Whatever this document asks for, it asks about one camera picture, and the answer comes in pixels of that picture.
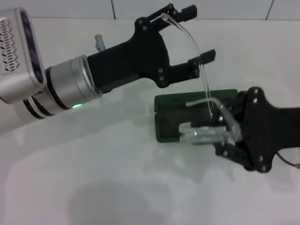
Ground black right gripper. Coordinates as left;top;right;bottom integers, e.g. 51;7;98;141
215;86;300;173

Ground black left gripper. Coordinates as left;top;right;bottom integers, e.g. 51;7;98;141
87;3;216;91

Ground clear white glasses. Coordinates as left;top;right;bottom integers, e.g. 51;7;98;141
160;13;243;145

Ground green glasses case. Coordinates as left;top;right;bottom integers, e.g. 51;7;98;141
153;88;239;143

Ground silver connector stub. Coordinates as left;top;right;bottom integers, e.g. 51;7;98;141
94;34;105;51

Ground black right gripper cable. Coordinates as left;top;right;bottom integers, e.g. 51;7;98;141
277;152;300;168

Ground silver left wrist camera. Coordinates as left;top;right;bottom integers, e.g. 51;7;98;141
0;7;47;105

